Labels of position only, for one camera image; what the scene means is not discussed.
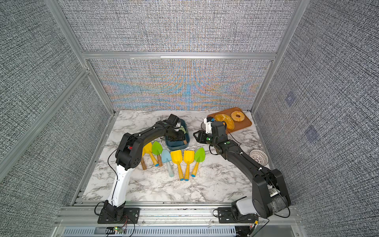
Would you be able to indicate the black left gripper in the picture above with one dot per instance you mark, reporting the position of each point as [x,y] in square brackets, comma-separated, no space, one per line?
[181,137]

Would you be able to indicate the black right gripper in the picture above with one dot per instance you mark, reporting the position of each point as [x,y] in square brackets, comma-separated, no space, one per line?
[202,135]

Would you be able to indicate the green trowel yellow handle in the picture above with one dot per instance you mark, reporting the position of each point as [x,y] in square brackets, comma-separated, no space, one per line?
[199,157]

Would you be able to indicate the light blue shovel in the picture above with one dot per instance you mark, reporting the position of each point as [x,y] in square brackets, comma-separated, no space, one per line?
[166,159]

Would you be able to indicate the yellow handled tool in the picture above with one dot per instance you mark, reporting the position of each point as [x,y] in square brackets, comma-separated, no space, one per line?
[177,158]

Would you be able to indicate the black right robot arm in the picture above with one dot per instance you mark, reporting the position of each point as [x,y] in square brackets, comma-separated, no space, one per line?
[269,192]

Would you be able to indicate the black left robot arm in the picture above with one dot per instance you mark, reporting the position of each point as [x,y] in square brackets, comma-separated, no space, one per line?
[129,154]

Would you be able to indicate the oval bread loaf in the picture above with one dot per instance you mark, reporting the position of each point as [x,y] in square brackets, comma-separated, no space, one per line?
[227,119]

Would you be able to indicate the brown wooden cutting board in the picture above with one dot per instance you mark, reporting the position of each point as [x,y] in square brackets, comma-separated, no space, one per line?
[239,125]

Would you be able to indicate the glazed donut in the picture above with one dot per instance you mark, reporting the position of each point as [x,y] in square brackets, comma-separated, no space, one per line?
[238,116]

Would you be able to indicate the white lattice basket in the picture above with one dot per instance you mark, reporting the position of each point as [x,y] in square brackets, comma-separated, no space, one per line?
[259,156]

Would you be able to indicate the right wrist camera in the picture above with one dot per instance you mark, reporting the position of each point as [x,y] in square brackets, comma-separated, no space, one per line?
[207,122]

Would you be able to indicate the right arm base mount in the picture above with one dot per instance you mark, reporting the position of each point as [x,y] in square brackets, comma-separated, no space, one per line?
[231,215]

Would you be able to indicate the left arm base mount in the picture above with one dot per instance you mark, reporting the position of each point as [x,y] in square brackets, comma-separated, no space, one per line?
[129,215]

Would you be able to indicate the aluminium front rail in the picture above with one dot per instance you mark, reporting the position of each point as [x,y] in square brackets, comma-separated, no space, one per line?
[173,220]

